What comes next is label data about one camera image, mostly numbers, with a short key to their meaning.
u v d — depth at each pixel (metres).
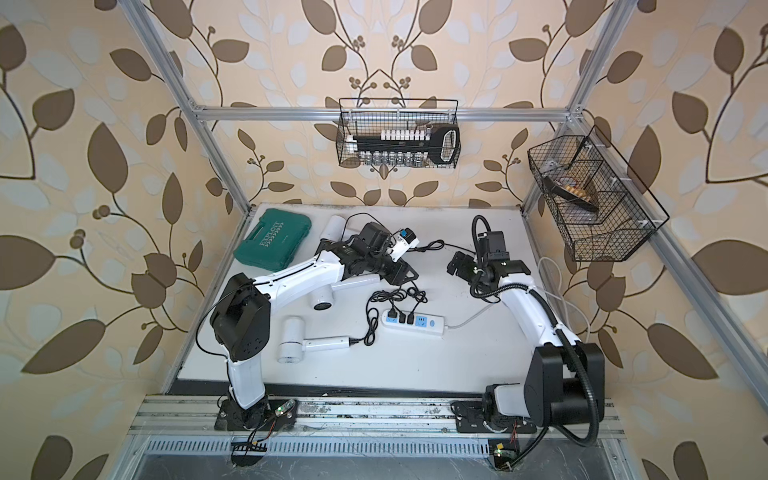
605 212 0.73
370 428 0.74
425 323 0.88
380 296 0.94
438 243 1.09
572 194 0.75
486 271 0.61
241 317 0.49
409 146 0.85
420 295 0.89
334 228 1.08
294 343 0.81
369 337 0.87
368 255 0.70
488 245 0.67
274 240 1.05
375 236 0.69
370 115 0.91
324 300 0.89
